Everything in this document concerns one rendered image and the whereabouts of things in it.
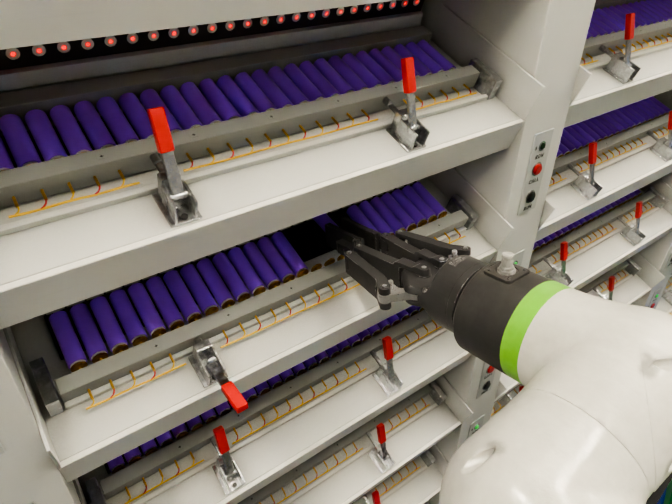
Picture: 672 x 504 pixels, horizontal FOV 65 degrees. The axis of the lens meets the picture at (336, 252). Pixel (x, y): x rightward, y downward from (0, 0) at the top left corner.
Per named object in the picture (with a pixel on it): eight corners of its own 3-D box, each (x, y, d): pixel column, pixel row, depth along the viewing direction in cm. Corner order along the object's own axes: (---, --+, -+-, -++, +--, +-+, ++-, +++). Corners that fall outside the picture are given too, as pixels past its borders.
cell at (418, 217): (397, 195, 79) (424, 225, 76) (388, 199, 78) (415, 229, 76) (401, 187, 78) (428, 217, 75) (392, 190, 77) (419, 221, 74)
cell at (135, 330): (126, 296, 59) (148, 341, 56) (109, 302, 58) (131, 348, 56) (124, 286, 58) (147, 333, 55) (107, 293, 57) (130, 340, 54)
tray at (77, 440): (485, 268, 80) (514, 228, 73) (67, 483, 51) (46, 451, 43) (405, 181, 89) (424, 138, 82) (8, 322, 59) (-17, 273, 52)
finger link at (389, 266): (434, 299, 55) (425, 304, 54) (360, 266, 63) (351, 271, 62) (433, 265, 53) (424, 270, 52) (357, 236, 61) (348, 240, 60)
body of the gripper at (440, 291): (513, 254, 50) (442, 226, 57) (451, 285, 46) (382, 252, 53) (508, 319, 53) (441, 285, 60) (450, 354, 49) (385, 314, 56)
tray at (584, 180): (698, 158, 114) (750, 106, 104) (523, 248, 85) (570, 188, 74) (625, 102, 123) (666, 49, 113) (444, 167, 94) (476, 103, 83)
